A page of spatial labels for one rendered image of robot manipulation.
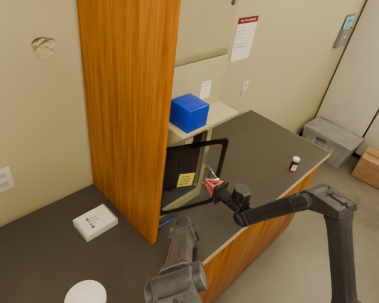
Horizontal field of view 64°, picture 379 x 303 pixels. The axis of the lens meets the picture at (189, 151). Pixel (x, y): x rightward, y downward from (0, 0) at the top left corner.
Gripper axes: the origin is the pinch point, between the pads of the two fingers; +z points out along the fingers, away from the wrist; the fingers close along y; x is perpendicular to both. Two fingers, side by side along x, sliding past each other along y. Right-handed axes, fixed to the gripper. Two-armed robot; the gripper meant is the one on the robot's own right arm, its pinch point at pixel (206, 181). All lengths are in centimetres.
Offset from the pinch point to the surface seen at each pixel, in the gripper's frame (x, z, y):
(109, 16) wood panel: 27, 31, 63
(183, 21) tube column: 13, 12, 66
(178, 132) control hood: 17.8, 3.4, 31.2
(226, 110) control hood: -9.1, 4.4, 31.0
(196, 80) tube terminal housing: 3.1, 12.0, 43.7
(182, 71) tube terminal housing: 11, 12, 49
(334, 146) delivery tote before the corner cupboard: -248, 11, -96
